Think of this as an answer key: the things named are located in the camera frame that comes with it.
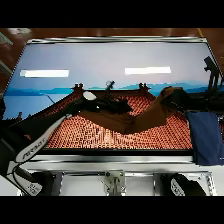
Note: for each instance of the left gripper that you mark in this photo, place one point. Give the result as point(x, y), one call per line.
point(116, 106)

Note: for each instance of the brown T-shirt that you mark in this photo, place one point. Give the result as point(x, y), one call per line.
point(133, 116)

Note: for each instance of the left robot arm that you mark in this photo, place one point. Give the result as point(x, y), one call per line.
point(40, 140)

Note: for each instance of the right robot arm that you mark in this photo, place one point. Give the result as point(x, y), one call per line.
point(210, 100)

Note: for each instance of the blue garment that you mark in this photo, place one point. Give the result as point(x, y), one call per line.
point(206, 136)

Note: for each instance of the silver frame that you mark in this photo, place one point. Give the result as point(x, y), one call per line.
point(113, 166)

